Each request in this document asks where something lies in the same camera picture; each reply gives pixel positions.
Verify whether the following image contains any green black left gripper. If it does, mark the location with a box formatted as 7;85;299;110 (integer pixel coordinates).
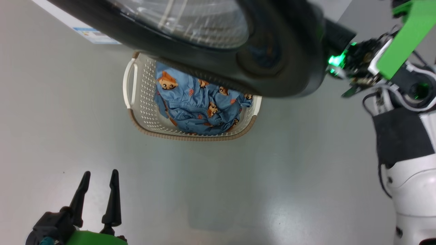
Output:
26;169;128;245

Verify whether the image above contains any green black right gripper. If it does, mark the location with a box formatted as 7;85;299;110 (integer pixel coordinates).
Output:
328;0;436;99

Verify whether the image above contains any black washer door glass bowl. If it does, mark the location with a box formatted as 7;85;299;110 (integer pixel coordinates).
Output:
48;0;328;99

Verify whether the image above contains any cream perforated laundry basket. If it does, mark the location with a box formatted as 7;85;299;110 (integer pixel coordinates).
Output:
123;51;263;142

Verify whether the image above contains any white front-load washing machine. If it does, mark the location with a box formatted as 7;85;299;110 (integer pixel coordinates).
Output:
31;0;122;45

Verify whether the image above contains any blue white energy label sticker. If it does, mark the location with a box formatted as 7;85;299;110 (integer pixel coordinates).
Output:
73;27;122;45

